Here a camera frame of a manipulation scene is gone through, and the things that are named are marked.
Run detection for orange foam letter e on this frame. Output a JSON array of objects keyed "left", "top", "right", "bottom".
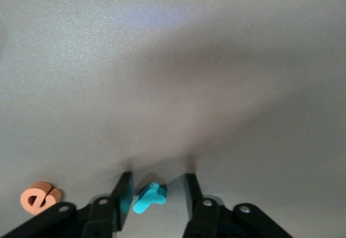
[{"left": 20, "top": 181, "right": 62, "bottom": 216}]

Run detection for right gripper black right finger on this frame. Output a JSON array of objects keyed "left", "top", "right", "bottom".
[{"left": 183, "top": 173, "right": 224, "bottom": 238}]

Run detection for teal foam letter r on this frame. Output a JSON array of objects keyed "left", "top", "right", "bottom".
[{"left": 132, "top": 182, "right": 168, "bottom": 214}]

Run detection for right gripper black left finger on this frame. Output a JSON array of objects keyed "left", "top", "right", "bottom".
[{"left": 81, "top": 171, "right": 134, "bottom": 238}]

